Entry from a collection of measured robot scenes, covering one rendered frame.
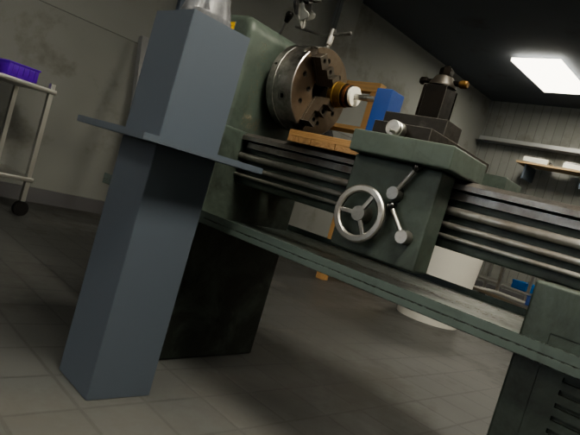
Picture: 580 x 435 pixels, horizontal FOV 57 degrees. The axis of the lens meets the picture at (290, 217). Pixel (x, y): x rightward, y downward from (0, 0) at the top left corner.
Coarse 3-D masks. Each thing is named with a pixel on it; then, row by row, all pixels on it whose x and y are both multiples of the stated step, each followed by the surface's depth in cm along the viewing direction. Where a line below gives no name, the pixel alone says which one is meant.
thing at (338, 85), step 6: (336, 84) 186; (342, 84) 185; (348, 84) 186; (330, 90) 188; (336, 90) 185; (342, 90) 184; (348, 90) 183; (330, 96) 186; (336, 96) 185; (342, 96) 184; (336, 102) 186; (342, 102) 185
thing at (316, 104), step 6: (312, 102) 191; (318, 102) 190; (324, 102) 188; (330, 102) 187; (306, 108) 191; (312, 108) 190; (318, 108) 188; (324, 108) 189; (330, 108) 188; (306, 114) 190; (312, 114) 188; (318, 114) 189; (324, 114) 190; (300, 120) 191; (306, 120) 188; (312, 120) 190; (300, 126) 192; (312, 126) 190
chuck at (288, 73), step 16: (304, 48) 189; (320, 48) 189; (288, 64) 186; (304, 64) 185; (336, 64) 197; (288, 80) 184; (304, 80) 187; (288, 96) 185; (304, 96) 189; (288, 112) 188; (336, 112) 204; (288, 128) 198; (304, 128) 193; (320, 128) 200
